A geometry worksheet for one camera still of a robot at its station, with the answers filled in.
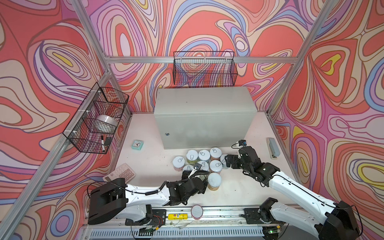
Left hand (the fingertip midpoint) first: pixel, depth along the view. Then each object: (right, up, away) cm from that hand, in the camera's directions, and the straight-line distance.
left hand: (203, 176), depth 81 cm
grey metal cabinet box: (-9, +33, +31) cm, 46 cm away
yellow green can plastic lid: (+6, -1, -2) cm, 7 cm away
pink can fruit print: (+8, +5, +4) cm, 10 cm away
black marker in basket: (-50, +19, -9) cm, 54 cm away
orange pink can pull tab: (+9, +11, +10) cm, 17 cm away
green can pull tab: (-6, +9, +8) cm, 14 cm away
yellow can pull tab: (-8, +4, +3) cm, 9 cm away
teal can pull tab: (+1, +10, +9) cm, 14 cm away
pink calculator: (-47, +1, +7) cm, 48 cm away
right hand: (+17, +8, +2) cm, 19 cm away
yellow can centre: (+2, +4, +4) cm, 6 cm away
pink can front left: (-14, +6, +6) cm, 17 cm away
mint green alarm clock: (-43, +15, +18) cm, 49 cm away
